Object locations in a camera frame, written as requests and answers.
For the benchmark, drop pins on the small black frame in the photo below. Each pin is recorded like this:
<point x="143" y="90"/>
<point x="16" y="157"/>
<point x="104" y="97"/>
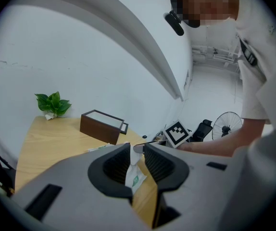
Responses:
<point x="124" y="128"/>

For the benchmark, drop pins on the white wet wipes pack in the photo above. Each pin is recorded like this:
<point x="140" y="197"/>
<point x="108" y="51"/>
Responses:
<point x="136" y="177"/>

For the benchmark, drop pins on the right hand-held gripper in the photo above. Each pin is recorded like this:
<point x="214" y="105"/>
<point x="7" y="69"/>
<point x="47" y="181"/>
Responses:
<point x="176" y="133"/>

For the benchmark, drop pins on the person's right forearm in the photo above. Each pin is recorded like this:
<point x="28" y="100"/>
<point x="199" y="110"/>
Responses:
<point x="224" y="143"/>

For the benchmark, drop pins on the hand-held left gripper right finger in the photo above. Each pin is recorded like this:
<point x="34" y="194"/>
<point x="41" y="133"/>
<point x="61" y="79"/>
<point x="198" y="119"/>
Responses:
<point x="164" y="167"/>

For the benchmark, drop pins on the person's white shirt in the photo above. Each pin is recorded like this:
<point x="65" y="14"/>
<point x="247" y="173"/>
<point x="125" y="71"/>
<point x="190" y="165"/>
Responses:
<point x="265" y="56"/>

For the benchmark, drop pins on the white metal rack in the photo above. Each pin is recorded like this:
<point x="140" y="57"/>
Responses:
<point x="215" y="55"/>

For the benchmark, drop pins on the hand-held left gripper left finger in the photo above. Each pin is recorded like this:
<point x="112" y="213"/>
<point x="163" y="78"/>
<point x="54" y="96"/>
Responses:
<point x="114" y="165"/>

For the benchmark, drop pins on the dark brown wooden box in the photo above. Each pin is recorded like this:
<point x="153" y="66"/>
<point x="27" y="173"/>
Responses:
<point x="99" y="130"/>

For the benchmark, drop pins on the black head-mounted camera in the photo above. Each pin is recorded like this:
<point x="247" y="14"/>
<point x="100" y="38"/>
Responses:
<point x="175" y="24"/>

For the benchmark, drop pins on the black standing fan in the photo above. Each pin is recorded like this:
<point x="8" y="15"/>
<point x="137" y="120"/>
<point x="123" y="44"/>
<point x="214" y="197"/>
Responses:
<point x="227" y="126"/>

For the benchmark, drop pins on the black office chair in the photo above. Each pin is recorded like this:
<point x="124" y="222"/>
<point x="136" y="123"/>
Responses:
<point x="201" y="130"/>

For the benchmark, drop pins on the green potted plant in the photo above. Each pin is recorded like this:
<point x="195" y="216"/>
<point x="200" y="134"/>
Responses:
<point x="53" y="103"/>

